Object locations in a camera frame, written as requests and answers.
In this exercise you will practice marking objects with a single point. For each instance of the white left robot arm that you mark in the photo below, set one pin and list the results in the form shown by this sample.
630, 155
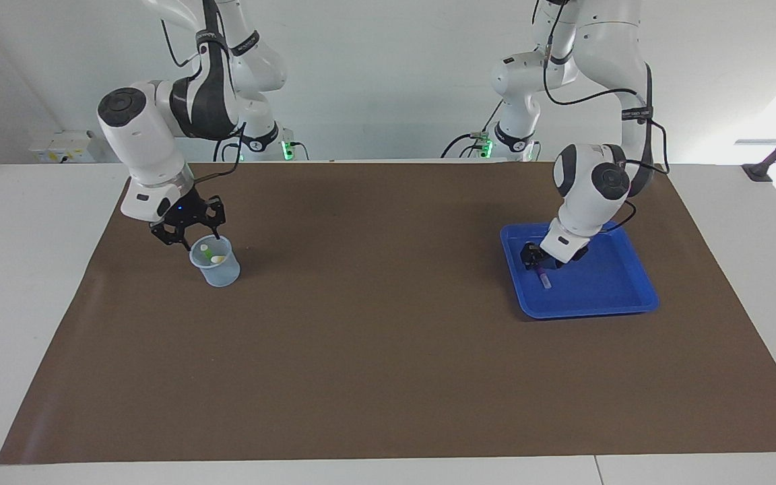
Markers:
590, 188

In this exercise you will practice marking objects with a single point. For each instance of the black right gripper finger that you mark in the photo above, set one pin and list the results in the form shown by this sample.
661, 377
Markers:
176, 237
216, 214

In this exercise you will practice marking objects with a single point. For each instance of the green marker pen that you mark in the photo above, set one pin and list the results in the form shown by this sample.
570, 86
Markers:
207, 252

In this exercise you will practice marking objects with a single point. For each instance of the translucent plastic cup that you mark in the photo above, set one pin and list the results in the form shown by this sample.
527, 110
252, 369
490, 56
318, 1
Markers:
219, 273

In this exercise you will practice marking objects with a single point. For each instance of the brown table mat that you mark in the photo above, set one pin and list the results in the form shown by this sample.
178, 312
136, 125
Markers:
374, 337

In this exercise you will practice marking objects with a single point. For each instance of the blue plastic tray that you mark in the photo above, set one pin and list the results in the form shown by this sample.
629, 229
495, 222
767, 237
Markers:
597, 296

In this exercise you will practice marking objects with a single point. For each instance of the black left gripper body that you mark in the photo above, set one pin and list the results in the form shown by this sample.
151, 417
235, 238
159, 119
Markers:
566, 258

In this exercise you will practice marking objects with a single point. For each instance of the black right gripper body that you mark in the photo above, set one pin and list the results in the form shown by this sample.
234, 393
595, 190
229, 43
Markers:
186, 212

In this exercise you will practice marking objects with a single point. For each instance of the purple marker pen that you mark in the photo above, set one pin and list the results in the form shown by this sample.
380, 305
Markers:
544, 279

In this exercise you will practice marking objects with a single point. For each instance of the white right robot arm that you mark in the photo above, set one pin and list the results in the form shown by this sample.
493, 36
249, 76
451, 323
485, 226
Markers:
152, 141

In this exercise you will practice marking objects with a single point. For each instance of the yellow marker pen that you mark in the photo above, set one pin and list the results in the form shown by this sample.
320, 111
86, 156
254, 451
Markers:
218, 259

